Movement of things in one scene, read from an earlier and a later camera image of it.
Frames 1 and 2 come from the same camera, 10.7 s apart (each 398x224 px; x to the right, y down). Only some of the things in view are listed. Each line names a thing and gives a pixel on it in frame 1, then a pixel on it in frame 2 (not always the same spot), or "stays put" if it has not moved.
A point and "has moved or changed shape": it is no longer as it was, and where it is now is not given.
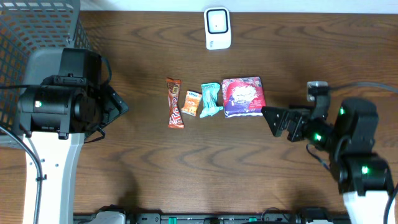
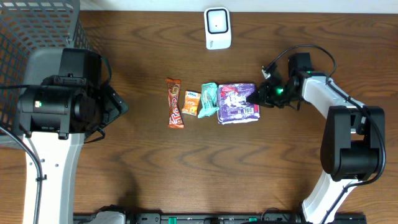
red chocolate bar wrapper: x=175 y=117 stays put
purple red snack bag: x=243 y=97 has moved or changed shape
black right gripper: x=300 y=115 to x=263 y=91
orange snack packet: x=191 y=102 stays put
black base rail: x=250 y=218 stays put
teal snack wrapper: x=209 y=91 stays put
